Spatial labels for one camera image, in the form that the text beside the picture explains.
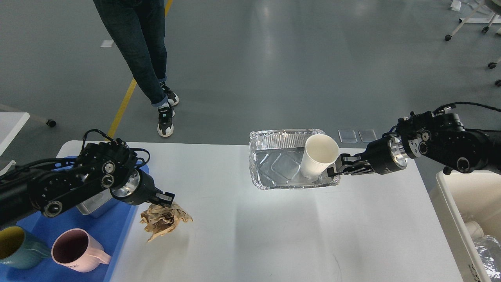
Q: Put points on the pink ribbed mug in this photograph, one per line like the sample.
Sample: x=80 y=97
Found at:
x=76 y=249

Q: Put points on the beige plastic bin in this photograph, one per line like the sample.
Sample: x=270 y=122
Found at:
x=461 y=198

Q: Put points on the white cup in bin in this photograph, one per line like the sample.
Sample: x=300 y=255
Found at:
x=474 y=229

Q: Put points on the person in dark clothes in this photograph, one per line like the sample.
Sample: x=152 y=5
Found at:
x=138 y=29

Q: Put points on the aluminium foil tray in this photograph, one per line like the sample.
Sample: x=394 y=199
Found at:
x=275 y=158

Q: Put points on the brown paper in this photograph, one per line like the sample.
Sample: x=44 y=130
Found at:
x=160 y=220

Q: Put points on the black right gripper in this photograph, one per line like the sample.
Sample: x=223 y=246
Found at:
x=383 y=156

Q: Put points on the blue plastic tray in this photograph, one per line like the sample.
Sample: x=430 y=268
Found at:
x=109 y=229

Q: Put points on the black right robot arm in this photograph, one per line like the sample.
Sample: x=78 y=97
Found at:
x=438 y=135

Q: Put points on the clear floor plate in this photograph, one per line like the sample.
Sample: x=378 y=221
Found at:
x=367 y=135
x=347 y=136

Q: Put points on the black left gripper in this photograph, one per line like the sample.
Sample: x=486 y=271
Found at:
x=140 y=188

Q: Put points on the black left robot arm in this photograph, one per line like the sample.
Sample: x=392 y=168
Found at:
x=55 y=185

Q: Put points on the clear floor plate right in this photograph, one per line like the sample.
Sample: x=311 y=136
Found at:
x=367 y=135

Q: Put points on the white rolling chair base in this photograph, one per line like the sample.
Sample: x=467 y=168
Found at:
x=464 y=52

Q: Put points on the white paper cup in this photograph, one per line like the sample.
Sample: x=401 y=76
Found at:
x=320 y=151

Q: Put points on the white paper scrap on floor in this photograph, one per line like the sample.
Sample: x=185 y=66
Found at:
x=107 y=44

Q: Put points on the clear floor plate left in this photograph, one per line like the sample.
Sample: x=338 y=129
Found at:
x=347 y=136

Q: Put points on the teal ceramic mug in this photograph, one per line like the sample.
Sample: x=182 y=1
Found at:
x=20 y=249

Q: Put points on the stainless steel rectangular tray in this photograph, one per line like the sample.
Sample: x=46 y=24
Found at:
x=97 y=205

